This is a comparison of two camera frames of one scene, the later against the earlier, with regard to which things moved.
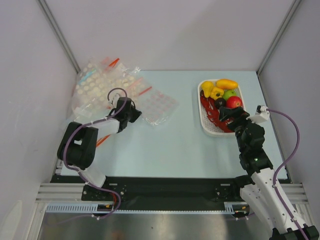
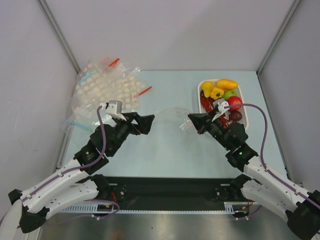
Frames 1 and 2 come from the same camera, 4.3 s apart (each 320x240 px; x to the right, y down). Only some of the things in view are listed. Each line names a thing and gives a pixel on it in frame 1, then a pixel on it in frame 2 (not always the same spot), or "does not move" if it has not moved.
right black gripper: (233, 116) → (206, 124)
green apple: (229, 93) does not move
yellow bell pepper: (207, 86) does not move
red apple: (233, 102) does not move
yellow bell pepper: (216, 93) does not move
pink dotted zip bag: (156, 106) → (172, 121)
